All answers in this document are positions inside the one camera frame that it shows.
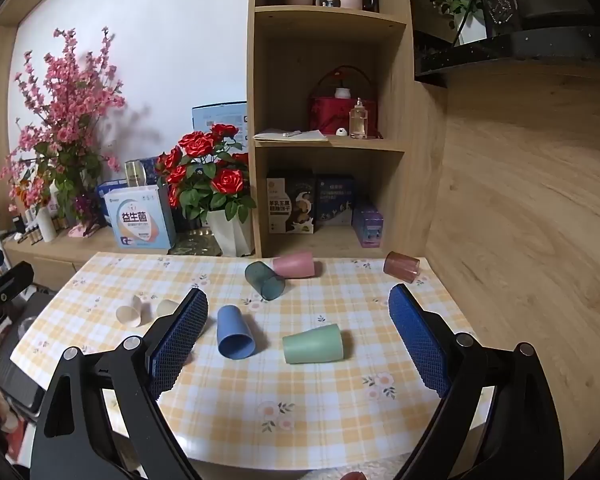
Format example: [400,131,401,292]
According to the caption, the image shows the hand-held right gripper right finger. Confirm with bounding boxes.
[388,283,564,480]

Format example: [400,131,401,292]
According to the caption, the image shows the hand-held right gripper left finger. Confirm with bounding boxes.
[30,288,210,480]

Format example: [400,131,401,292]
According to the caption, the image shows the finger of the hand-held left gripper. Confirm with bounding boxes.
[0,261,35,352]

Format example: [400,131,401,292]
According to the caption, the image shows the blue cup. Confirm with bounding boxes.
[216,305,256,360]

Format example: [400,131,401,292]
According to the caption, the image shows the maroon clear cup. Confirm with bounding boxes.
[383,251,421,279]

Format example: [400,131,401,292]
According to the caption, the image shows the dark teal clear cup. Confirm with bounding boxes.
[244,261,286,302]

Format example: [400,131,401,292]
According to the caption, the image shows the green cup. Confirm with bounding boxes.
[282,323,343,365]

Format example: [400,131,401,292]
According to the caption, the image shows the pink cup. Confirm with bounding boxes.
[272,252,315,279]

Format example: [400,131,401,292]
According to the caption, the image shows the low wooden cabinet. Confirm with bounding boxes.
[2,232,126,291]

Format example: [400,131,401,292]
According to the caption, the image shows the row of small dark bottles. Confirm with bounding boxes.
[11,212,76,247]

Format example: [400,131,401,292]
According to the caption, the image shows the white plastic bottle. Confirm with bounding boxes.
[36,205,57,243]

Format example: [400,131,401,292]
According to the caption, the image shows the dark grey case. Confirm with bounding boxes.
[0,292,56,423]

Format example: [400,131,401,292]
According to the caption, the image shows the silver blister pack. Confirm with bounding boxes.
[172,227,221,256]

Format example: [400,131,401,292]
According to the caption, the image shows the white faceted flower pot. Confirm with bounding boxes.
[206,208,254,258]

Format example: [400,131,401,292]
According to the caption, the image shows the white and blue carton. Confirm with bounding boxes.
[103,184,177,251]

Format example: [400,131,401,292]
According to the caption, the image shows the purple box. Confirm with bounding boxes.
[352,203,384,248]

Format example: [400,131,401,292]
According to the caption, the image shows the yellow checkered floral tablecloth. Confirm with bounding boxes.
[10,251,496,467]

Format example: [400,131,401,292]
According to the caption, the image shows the dark blue box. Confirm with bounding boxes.
[314,175,357,227]

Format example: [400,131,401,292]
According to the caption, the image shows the gold metal can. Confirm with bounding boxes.
[124,159,147,189]

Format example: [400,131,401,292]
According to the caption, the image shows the pink blossom branches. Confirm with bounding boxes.
[0,26,127,225]

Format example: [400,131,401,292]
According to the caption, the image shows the red rose plant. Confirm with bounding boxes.
[155,123,257,223]

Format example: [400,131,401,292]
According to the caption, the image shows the black and yellow biscuit box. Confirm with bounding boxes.
[266,170,317,236]

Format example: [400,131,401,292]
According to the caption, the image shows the clear perfume bottle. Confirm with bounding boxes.
[349,97,369,140]

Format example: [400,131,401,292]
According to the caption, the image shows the blue box with white label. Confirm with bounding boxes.
[191,102,248,137]

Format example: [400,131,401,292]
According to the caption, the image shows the open notebook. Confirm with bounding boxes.
[253,129,329,143]

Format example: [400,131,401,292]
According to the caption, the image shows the red gift bag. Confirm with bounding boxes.
[308,65,379,137]

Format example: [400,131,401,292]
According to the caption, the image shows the wooden shelf unit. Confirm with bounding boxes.
[246,0,448,260]

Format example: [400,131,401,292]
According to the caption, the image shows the black speckled shelf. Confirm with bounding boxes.
[413,30,600,81]

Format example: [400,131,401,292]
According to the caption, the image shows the white vase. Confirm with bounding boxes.
[453,10,488,46]

